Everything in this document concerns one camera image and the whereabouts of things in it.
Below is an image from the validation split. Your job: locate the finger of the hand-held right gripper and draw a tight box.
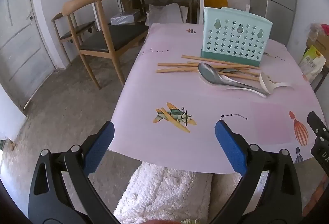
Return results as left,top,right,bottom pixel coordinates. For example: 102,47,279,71
307,111,329,141

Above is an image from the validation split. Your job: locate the yellow and white rice bag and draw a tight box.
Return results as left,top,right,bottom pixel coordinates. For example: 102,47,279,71
298,45,327,83

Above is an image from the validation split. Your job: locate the grey panel door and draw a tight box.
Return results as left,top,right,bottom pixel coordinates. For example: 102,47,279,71
0,0,57,114

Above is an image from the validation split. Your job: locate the large metal spoon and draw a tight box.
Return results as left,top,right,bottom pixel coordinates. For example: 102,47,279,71
197,62,271,98

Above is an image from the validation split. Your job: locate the wooden chair with dark seat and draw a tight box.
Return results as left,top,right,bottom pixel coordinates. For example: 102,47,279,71
62,0,150,89
51,12,96,65

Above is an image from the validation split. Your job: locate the pile of wooden chopsticks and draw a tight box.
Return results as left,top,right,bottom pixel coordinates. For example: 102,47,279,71
156,55,279,83

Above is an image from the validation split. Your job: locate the plastic-wrapped white box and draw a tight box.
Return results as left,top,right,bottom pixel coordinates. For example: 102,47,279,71
110,10,141,26

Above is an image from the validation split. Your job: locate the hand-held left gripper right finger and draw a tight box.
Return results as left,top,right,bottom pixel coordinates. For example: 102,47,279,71
211,119,303,224

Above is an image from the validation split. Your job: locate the large cardboard box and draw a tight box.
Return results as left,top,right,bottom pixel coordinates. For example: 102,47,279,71
306,23,329,60

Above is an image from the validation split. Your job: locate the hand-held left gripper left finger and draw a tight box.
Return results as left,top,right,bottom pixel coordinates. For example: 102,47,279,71
28,121,119,224

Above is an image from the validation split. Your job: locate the mint green utensil holder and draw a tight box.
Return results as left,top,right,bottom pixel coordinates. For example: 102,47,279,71
200,6,273,67

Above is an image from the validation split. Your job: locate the white plastic ladle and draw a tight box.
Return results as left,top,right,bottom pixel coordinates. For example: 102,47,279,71
259,72,294,95

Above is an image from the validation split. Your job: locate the white woven sack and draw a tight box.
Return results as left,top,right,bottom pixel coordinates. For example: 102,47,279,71
145,3,189,26

